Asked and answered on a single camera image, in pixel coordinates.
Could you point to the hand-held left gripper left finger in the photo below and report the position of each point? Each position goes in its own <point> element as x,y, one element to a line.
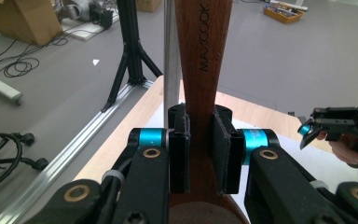
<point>178,149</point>

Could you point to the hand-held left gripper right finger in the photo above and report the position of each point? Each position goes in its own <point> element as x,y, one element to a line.
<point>227,155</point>

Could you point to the brown wooden spoon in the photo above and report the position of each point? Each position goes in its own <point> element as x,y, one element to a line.
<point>203,46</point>

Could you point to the white grid mat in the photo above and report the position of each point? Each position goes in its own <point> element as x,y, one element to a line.
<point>310,165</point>

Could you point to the orange tray of parts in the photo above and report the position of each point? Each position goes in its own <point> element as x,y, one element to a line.
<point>282,12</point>

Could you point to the white paper scrap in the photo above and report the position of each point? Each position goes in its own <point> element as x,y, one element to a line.
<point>95,62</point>

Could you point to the small cardboard box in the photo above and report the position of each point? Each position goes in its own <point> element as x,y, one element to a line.
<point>148,4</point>

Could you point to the white foam board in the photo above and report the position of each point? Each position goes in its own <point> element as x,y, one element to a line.
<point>87,31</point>

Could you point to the black bag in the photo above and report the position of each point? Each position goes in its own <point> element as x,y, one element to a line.
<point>101,15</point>

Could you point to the grey rounded machine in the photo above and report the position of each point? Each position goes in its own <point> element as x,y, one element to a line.
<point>73,9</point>

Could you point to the black round stool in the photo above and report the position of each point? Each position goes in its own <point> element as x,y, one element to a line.
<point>3,155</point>

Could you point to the white stand leg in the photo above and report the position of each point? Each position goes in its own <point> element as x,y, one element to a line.
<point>0,85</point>

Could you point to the large cardboard box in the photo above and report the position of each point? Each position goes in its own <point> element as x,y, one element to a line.
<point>21,18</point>

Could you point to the aluminium rail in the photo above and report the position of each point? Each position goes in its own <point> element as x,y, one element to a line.
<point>74,146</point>

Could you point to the black frame stand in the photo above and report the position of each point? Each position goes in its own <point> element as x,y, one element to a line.
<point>132,56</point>

